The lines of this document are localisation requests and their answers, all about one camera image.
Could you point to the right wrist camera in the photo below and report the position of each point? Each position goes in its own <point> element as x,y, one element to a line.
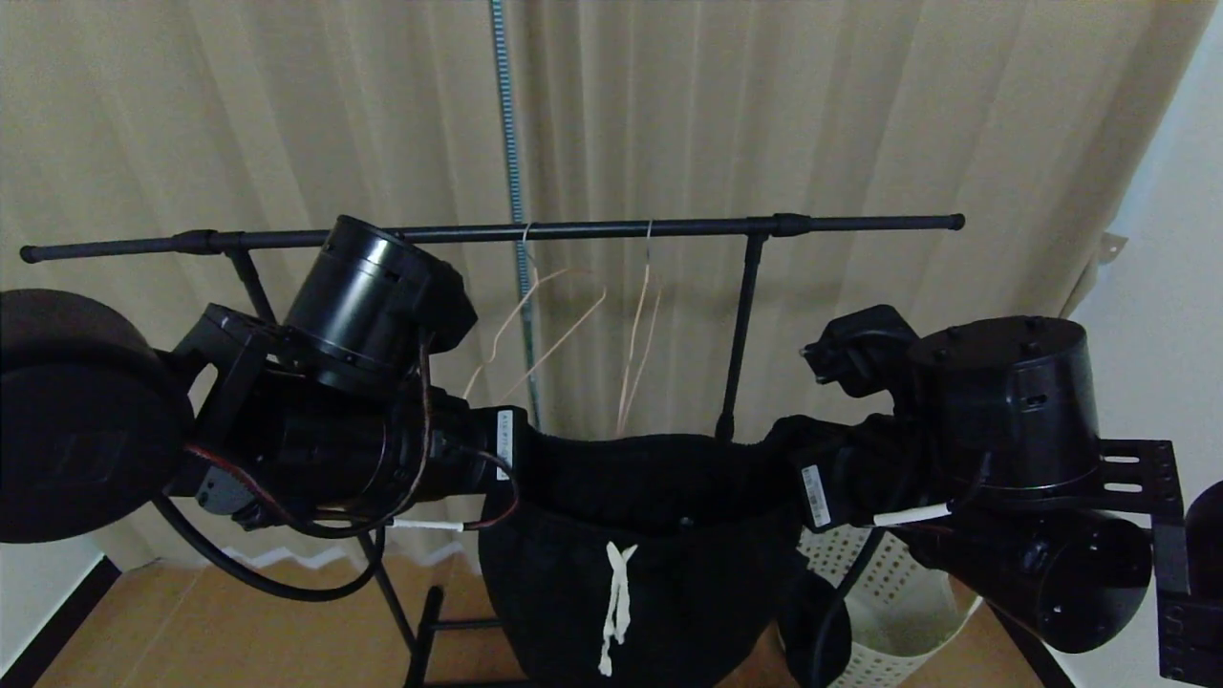
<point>860,349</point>

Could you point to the black garment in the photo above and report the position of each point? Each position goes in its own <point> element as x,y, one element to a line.
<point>798,631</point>

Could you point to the white laundry basket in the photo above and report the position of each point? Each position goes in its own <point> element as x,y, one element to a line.
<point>908,612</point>

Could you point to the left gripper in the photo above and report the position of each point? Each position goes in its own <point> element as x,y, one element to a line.
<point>449,449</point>

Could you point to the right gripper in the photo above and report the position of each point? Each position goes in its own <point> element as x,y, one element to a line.
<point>860,478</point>

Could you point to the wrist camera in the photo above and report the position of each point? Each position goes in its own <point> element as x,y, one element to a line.
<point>860,349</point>
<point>449,306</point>

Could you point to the pink clothes hanger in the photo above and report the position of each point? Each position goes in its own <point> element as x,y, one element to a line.
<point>573,323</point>
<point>634,334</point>

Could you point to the beige curtain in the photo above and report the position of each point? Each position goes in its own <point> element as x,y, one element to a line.
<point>812,115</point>

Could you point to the black clothes rack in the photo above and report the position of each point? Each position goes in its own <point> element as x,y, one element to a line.
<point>592,230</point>

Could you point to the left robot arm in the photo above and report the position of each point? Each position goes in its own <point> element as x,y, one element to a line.
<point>86,420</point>

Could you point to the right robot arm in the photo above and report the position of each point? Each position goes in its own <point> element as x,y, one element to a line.
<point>1013,401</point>

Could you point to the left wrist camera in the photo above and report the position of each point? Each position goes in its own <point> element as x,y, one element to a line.
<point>449,306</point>

